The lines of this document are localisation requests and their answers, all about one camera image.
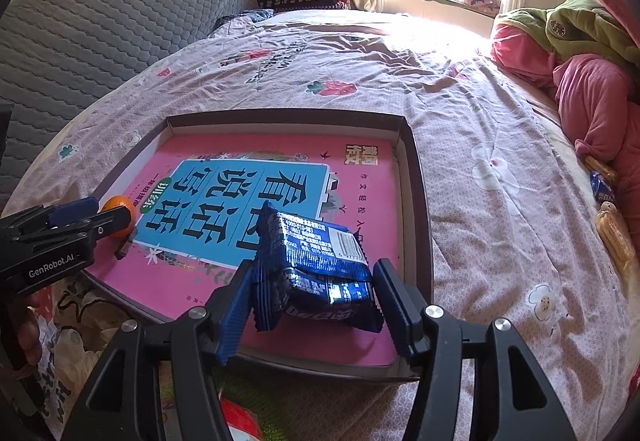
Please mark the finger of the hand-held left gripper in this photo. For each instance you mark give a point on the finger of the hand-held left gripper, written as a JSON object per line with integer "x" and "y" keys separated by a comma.
{"x": 75, "y": 211}
{"x": 112, "y": 221}

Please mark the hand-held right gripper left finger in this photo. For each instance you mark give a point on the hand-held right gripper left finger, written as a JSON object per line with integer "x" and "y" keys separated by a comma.
{"x": 235, "y": 316}

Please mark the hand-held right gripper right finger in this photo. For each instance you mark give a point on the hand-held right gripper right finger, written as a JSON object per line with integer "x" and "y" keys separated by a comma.
{"x": 395, "y": 311}

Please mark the small orange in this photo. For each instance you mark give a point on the small orange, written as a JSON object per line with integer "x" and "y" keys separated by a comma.
{"x": 117, "y": 205}

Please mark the pink cardboard tray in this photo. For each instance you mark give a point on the pink cardboard tray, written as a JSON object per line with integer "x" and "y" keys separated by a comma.
{"x": 420, "y": 221}

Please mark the red toy egg packet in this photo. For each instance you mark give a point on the red toy egg packet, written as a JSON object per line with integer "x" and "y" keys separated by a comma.
{"x": 240, "y": 421}

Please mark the person's left hand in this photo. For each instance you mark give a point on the person's left hand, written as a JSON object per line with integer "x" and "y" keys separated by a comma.
{"x": 29, "y": 331}

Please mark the floral printed cloth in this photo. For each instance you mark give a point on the floral printed cloth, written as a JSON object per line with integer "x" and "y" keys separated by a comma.
{"x": 85, "y": 306}

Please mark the pink strawberry print bedsheet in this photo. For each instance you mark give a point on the pink strawberry print bedsheet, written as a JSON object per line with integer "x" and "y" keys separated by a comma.
{"x": 500, "y": 271}

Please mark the green cloth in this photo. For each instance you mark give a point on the green cloth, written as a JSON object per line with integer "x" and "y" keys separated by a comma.
{"x": 275, "y": 423}

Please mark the pink book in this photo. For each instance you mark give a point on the pink book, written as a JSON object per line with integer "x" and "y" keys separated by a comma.
{"x": 350, "y": 201}

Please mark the grey quilted headboard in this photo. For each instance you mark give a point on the grey quilted headboard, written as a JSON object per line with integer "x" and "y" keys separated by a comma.
{"x": 100, "y": 21}

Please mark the yellow snack packet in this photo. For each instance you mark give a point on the yellow snack packet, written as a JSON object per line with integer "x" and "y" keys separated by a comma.
{"x": 612, "y": 231}
{"x": 600, "y": 168}

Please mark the small blue snack packet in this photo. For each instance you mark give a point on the small blue snack packet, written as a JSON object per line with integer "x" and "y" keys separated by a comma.
{"x": 602, "y": 191}

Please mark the dark floral pillow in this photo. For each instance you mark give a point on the dark floral pillow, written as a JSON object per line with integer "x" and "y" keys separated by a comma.
{"x": 245, "y": 17}

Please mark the pink quilt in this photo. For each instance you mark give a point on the pink quilt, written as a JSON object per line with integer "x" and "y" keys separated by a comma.
{"x": 595, "y": 96}

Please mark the floral cushion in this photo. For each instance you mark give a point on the floral cushion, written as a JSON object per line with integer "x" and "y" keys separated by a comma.
{"x": 482, "y": 1}

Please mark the green blanket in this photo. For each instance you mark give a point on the green blanket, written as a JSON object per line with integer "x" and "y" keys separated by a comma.
{"x": 585, "y": 26}

